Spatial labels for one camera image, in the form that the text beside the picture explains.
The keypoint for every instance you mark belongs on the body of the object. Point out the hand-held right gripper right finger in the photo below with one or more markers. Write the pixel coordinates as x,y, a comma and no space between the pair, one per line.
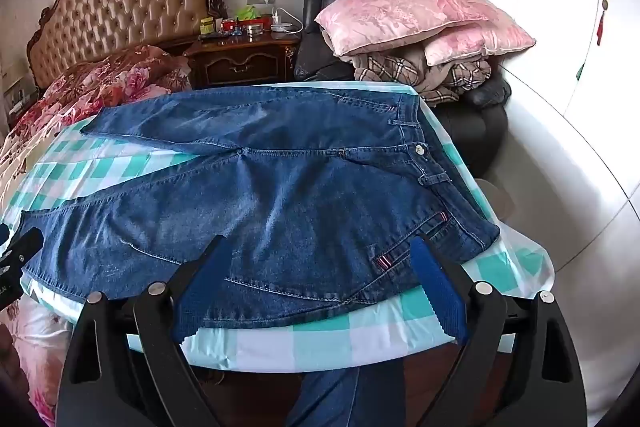
437,287

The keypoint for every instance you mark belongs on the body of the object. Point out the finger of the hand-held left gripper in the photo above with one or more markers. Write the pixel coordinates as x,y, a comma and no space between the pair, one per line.
22,247

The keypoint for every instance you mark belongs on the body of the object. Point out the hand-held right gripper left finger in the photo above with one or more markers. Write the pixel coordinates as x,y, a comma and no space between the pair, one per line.
202,287

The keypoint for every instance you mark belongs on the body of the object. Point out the blue denim pants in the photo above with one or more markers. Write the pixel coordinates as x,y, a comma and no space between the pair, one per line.
300,187

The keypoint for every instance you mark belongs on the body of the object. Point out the teal white checked tablecloth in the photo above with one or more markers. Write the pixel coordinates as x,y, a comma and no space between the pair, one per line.
320,342

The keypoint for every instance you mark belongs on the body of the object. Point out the person's leg in jeans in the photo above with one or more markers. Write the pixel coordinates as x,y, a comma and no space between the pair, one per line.
345,392

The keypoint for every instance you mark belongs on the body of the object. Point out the red floral quilt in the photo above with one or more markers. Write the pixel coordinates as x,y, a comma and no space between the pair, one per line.
100,77

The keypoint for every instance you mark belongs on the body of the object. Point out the brown plaid blanket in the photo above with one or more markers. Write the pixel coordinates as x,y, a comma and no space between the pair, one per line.
430,74

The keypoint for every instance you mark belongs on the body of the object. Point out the dark wooden nightstand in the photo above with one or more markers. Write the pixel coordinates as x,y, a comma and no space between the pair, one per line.
240,62

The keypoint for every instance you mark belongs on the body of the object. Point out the small pink floral pillow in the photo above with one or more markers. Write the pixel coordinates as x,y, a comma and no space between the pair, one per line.
480,37

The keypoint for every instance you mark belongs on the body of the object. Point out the yellow jar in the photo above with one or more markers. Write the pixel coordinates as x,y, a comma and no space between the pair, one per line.
206,27

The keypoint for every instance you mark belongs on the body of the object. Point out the round metal tin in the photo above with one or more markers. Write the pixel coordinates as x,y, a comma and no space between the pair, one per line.
254,30

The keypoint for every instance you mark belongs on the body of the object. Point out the tufted carved wooden headboard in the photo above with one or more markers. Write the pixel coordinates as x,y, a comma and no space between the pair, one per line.
125,2

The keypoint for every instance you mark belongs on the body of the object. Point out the green plastic bag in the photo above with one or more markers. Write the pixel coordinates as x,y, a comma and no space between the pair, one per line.
246,13

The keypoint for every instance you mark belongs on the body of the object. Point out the large pink floral pillow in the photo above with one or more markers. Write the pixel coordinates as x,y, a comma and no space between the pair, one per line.
400,9

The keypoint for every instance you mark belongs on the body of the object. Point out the black leather armchair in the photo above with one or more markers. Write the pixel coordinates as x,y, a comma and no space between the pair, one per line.
310,17

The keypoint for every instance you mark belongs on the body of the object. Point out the white wardrobe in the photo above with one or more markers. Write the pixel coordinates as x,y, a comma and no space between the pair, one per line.
540,7

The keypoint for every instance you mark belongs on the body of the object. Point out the red tassel ornament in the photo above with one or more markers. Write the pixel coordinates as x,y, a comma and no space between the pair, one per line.
602,14

